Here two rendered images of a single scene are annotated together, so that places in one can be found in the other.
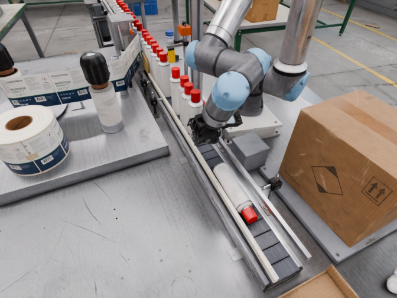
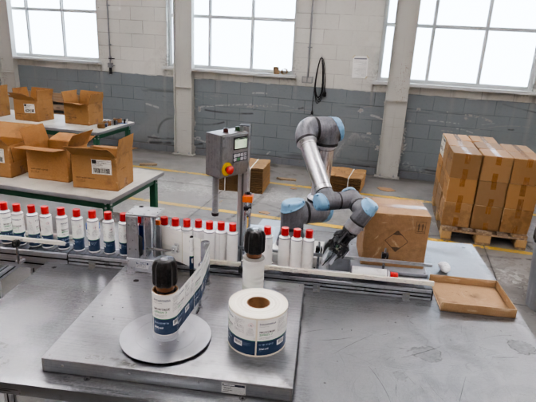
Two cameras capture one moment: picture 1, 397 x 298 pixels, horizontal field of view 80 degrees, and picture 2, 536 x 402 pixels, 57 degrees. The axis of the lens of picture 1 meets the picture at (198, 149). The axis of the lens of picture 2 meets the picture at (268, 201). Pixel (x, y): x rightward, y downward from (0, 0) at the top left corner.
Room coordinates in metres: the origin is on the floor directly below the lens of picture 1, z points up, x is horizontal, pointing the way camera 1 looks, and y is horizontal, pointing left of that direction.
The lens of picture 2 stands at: (-0.14, 1.84, 1.88)
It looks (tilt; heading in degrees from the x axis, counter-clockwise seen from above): 19 degrees down; 300
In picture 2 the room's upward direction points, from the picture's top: 3 degrees clockwise
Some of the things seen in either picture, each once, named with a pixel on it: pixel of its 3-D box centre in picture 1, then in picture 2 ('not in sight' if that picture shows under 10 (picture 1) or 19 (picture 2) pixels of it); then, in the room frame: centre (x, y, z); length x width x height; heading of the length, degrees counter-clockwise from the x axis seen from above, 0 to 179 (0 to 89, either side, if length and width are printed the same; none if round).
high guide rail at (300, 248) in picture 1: (205, 121); (309, 254); (0.70, -0.03, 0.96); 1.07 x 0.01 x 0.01; 24
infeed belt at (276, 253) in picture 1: (172, 105); (245, 270); (0.94, 0.12, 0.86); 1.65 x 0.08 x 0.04; 24
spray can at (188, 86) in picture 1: (189, 109); (296, 250); (0.74, 0.03, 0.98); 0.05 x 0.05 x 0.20
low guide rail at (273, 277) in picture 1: (187, 137); (308, 271); (0.67, 0.04, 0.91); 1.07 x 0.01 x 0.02; 24
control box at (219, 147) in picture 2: not in sight; (227, 152); (1.08, 0.09, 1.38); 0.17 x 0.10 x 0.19; 79
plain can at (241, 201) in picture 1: (234, 191); (373, 273); (0.42, -0.11, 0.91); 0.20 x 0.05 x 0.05; 22
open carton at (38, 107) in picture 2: not in sight; (31, 104); (5.29, -1.84, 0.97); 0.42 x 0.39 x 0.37; 104
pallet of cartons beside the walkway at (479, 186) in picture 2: not in sight; (480, 186); (0.44, -3.77, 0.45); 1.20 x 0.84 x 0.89; 108
